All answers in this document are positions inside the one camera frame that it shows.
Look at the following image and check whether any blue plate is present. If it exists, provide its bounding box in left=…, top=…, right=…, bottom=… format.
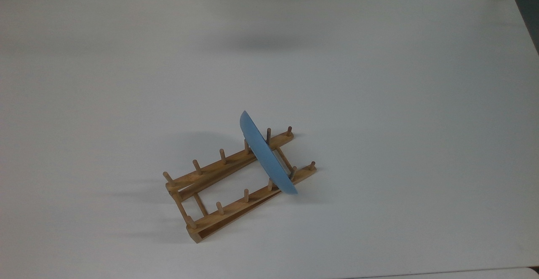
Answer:
left=240, top=110, right=299, bottom=195

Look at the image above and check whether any wooden plate rack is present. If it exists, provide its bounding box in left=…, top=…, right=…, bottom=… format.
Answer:
left=163, top=126, right=317, bottom=244

